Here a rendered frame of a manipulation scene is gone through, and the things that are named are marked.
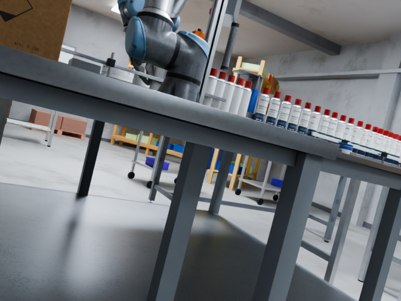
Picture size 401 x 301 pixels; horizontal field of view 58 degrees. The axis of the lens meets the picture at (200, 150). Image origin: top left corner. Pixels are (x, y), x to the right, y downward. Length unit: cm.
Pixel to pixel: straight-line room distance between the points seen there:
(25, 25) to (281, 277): 93
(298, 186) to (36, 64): 64
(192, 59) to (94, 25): 854
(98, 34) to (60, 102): 895
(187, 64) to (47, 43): 40
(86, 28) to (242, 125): 892
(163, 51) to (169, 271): 65
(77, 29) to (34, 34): 847
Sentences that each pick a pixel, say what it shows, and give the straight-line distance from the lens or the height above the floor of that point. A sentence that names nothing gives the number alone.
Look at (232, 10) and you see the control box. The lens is 163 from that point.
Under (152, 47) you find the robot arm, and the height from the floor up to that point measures 98.
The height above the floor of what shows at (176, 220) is 51.
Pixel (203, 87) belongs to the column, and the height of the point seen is 96.
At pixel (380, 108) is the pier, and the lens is 628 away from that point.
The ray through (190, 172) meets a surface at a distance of 105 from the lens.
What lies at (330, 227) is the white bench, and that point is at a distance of 408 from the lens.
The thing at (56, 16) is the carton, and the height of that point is 99.
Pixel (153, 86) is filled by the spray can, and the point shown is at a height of 92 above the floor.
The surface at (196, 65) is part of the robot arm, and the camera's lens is 116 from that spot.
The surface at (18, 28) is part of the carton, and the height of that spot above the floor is 92.
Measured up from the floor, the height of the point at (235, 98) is 98.
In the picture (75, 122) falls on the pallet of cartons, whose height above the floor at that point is 35.
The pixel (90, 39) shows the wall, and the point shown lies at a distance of 959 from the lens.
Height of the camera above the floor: 77
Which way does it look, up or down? 2 degrees down
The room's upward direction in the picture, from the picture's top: 14 degrees clockwise
